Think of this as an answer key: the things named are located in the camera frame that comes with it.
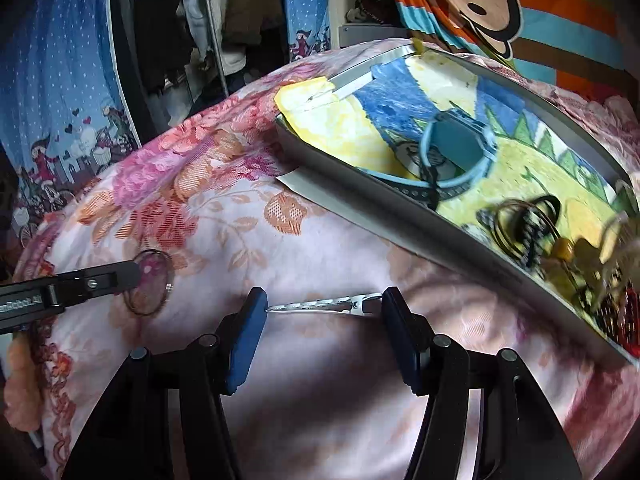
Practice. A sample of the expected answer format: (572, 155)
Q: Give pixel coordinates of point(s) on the striped monkey cartoon blanket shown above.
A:
(584, 46)

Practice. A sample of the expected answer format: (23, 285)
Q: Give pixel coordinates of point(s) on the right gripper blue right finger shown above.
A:
(520, 436)

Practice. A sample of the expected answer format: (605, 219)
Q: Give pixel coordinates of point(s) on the pink floral bed quilt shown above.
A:
(324, 399)

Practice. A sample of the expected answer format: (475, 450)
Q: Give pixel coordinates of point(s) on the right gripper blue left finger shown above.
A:
(161, 416)

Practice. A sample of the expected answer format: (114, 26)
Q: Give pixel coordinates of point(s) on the grey tray with colourful lining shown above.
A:
(555, 224)

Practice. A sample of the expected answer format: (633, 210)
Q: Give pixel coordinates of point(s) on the hanging clothes in wardrobe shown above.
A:
(177, 57)

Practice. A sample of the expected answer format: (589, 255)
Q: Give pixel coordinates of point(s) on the blue dotted wardrobe curtain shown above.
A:
(64, 118)

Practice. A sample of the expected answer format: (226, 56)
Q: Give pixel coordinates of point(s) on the silver white hair clip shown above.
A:
(360, 305)

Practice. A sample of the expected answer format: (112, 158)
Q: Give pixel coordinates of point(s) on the light blue wristband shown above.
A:
(444, 157)

